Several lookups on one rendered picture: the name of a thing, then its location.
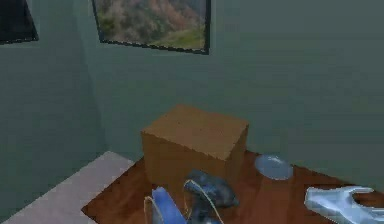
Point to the brown cardboard box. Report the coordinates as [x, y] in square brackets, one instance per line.
[196, 143]

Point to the framed landscape picture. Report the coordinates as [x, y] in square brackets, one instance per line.
[153, 23]

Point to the pale blue round plate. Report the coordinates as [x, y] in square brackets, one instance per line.
[273, 166]

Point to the brown wooden table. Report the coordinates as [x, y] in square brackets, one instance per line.
[266, 200]

